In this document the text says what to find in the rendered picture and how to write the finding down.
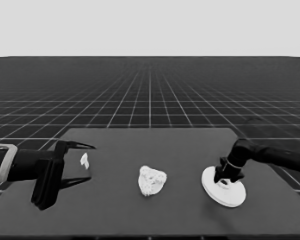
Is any large thick white disc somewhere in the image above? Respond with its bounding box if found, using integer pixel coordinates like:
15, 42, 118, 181
200, 165, 248, 208

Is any small white T-shaped piece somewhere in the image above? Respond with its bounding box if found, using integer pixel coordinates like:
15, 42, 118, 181
79, 152, 91, 170

